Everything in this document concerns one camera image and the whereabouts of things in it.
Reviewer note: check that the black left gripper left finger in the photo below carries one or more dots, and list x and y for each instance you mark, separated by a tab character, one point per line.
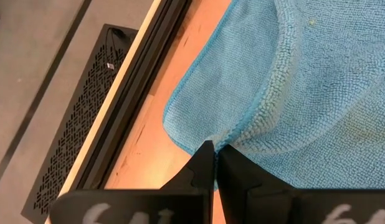
149	205

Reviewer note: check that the black perforated floor vent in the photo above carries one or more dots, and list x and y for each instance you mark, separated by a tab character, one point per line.
83	109

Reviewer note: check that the blue microfiber towel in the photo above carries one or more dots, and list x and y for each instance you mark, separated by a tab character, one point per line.
304	77

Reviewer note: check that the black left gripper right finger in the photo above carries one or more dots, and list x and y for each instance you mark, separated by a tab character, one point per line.
289	205

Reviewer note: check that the black aluminium table frame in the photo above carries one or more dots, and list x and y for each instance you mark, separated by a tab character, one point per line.
130	93

